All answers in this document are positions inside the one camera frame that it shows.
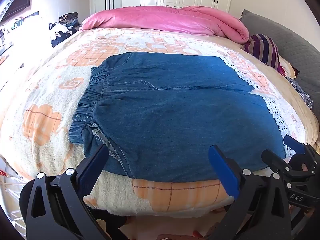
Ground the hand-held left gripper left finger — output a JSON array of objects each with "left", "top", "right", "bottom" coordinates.
[{"left": 25, "top": 144, "right": 110, "bottom": 240}]

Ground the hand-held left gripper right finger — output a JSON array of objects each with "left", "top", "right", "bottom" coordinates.
[{"left": 208, "top": 144, "right": 293, "bottom": 240}]

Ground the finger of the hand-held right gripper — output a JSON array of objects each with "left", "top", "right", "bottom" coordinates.
[
  {"left": 261, "top": 149, "right": 293, "bottom": 178},
  {"left": 284, "top": 135, "right": 320, "bottom": 170}
]

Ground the blue denim pants lace trim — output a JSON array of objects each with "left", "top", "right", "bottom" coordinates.
[{"left": 69, "top": 52, "right": 294, "bottom": 183}]

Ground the floral patterned cloth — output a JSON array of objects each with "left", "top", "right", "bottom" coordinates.
[{"left": 287, "top": 77, "right": 313, "bottom": 109}]

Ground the beige bed sheet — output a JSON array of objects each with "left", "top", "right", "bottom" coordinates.
[{"left": 239, "top": 44, "right": 320, "bottom": 140}]

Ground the cream and maroon cloth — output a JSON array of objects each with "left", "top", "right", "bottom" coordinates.
[{"left": 278, "top": 55, "right": 300, "bottom": 79}]

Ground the orange white printed blanket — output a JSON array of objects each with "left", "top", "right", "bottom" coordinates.
[{"left": 0, "top": 27, "right": 308, "bottom": 218}]

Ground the grey headboard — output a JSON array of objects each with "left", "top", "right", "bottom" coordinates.
[{"left": 239, "top": 9, "right": 320, "bottom": 105}]

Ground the purple striped pillow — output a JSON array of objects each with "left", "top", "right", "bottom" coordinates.
[{"left": 243, "top": 34, "right": 283, "bottom": 73}]

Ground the cluttered white desk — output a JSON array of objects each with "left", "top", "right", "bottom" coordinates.
[{"left": 0, "top": 10, "right": 42, "bottom": 93}]

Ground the pile of clothes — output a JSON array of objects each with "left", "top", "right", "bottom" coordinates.
[{"left": 49, "top": 12, "right": 82, "bottom": 47}]

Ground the pink quilt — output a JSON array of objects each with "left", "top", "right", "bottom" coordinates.
[{"left": 79, "top": 5, "right": 250, "bottom": 44}]

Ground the white wire rack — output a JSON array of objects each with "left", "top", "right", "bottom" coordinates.
[{"left": 0, "top": 155, "right": 28, "bottom": 233}]

